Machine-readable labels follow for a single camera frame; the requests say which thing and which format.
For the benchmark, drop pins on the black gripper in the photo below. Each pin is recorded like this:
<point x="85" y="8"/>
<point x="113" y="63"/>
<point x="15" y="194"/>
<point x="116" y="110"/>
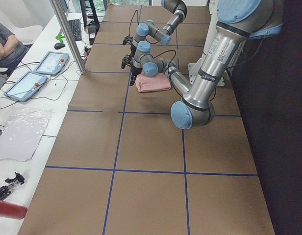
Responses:
<point x="134" y="69"/>
<point x="132" y="48"/>

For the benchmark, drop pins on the pink Snoopy t-shirt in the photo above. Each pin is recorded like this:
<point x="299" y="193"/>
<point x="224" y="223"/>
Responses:
<point x="149" y="84"/>

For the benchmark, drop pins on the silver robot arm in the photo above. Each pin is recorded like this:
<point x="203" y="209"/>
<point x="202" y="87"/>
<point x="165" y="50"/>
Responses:
<point x="161" y="35"/>
<point x="238" y="21"/>

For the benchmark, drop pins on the black keyboard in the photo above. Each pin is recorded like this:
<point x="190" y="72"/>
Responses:
<point x="75" y="27"/>

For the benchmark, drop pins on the black computer mouse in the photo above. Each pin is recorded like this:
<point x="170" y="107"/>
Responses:
<point x="58" y="46"/>

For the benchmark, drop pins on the upper teach pendant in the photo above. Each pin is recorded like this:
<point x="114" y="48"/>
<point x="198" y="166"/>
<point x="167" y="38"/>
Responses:
<point x="52" y="63"/>

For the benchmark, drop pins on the teach pendant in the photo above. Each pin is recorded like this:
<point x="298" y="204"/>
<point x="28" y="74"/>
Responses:
<point x="52" y="63"/>
<point x="26" y="86"/>

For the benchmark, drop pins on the lower teach pendant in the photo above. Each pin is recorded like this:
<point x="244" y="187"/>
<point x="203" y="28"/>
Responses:
<point x="26" y="86"/>

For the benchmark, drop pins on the seated person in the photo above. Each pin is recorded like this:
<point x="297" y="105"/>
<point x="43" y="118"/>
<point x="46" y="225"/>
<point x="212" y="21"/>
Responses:
<point x="12" y="51"/>

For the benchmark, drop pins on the clear plastic bag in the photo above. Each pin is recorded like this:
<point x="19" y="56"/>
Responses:
<point x="23" y="132"/>

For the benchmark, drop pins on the black small tripod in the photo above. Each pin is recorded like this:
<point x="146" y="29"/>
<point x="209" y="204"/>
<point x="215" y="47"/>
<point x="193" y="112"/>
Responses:
<point x="5" y="191"/>

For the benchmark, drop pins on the red bottle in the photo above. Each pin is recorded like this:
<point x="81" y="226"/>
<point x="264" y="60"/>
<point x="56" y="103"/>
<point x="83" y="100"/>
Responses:
<point x="10" y="210"/>

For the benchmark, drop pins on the aluminium frame post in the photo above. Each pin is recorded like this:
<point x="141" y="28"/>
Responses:
<point x="59" y="12"/>

